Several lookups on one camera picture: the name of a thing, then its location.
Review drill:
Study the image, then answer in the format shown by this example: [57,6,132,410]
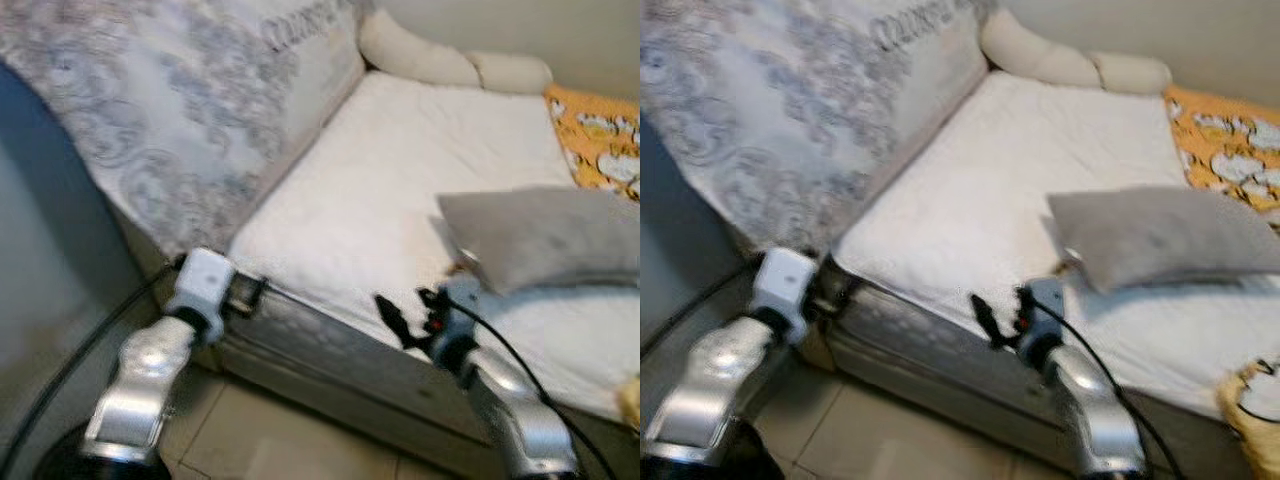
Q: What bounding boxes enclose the grey quilted mattress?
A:
[214,284,641,480]
[800,280,1280,480]

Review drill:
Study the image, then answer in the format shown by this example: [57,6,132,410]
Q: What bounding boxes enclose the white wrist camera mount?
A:
[163,247,238,344]
[440,276,489,354]
[1028,276,1068,352]
[749,245,819,344]

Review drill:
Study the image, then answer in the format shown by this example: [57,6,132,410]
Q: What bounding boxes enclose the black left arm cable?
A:
[0,260,188,473]
[640,260,768,358]

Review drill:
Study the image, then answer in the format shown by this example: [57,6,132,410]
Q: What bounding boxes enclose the beige bolster pillow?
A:
[357,7,555,98]
[979,7,1174,98]

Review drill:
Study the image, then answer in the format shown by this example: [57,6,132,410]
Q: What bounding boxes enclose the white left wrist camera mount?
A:
[163,247,238,344]
[749,245,819,344]

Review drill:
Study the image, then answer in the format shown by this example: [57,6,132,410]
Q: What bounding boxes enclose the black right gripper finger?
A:
[373,291,418,352]
[969,291,1012,352]

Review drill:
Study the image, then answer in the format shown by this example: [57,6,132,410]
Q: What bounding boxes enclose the grey pillow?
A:
[435,185,641,296]
[1046,184,1280,296]

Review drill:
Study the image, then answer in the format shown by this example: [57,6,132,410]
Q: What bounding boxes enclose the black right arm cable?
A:
[452,298,620,480]
[1043,298,1188,480]

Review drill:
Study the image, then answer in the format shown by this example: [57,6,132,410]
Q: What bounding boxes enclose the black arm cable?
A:
[1043,298,1188,480]
[0,260,188,473]
[640,260,768,358]
[452,298,620,480]

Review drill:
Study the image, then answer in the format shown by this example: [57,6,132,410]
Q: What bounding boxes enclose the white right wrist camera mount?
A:
[1028,276,1068,352]
[440,276,489,354]

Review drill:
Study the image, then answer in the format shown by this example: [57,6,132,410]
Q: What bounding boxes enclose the yellow cartoon egg blanket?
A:
[542,83,641,434]
[1162,83,1280,454]

